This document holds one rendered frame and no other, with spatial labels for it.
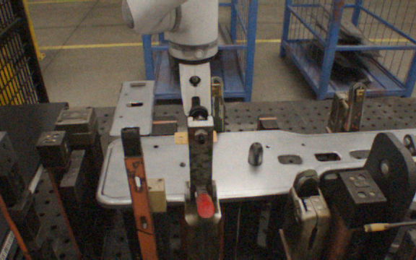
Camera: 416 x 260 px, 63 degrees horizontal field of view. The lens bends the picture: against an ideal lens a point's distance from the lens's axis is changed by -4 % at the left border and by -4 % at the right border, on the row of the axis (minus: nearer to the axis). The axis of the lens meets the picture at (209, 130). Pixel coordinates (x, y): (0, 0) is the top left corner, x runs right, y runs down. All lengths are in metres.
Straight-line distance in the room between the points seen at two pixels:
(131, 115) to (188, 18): 0.44
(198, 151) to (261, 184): 0.23
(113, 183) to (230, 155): 0.26
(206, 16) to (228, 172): 0.33
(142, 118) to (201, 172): 0.39
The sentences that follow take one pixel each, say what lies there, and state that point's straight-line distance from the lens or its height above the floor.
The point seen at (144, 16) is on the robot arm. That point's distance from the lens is 0.51.
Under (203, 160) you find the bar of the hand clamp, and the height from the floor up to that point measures 1.14.
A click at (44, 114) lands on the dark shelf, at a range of 0.96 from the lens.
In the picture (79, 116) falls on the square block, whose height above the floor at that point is 1.06.
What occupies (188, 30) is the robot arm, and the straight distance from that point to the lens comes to 0.57.
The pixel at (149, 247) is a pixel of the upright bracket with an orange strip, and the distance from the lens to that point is 0.69.
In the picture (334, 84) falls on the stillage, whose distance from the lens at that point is 3.08.
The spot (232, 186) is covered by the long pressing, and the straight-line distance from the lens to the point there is 0.70.
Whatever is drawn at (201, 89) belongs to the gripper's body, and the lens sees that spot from 0.60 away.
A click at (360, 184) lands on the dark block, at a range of 0.58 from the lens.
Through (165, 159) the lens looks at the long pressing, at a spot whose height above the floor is 1.00.
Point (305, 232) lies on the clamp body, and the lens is 0.60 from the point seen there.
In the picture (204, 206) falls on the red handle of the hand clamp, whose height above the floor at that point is 1.15.
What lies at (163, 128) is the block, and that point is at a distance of 0.90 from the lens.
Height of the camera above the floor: 1.48
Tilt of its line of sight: 34 degrees down
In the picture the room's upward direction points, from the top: straight up
